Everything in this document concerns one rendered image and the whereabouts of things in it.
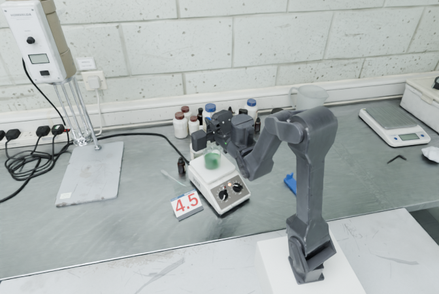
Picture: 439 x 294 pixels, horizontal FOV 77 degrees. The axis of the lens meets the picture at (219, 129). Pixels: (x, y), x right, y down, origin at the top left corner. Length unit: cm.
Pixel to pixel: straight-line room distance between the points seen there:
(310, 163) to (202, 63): 83
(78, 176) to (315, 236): 84
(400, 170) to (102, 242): 107
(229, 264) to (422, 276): 51
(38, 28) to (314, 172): 71
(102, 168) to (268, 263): 69
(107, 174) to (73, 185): 11
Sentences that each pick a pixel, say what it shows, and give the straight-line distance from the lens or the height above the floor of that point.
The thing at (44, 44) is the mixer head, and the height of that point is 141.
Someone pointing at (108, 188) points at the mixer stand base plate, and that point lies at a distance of 105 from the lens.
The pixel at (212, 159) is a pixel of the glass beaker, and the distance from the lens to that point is 88.
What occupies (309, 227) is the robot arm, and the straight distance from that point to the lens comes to 60.
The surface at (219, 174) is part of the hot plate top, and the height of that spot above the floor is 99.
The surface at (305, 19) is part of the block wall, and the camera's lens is 131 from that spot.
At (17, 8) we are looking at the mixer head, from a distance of 83.
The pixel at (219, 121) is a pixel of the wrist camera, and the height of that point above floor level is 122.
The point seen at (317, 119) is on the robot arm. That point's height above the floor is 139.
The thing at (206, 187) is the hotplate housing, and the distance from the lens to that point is 91.
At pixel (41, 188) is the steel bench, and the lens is 117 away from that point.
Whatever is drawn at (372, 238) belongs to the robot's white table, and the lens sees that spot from 98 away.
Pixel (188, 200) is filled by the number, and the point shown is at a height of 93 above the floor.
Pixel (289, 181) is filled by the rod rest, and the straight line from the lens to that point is 103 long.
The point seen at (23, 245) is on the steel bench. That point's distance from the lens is 103.
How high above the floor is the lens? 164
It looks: 37 degrees down
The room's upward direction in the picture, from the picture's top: straight up
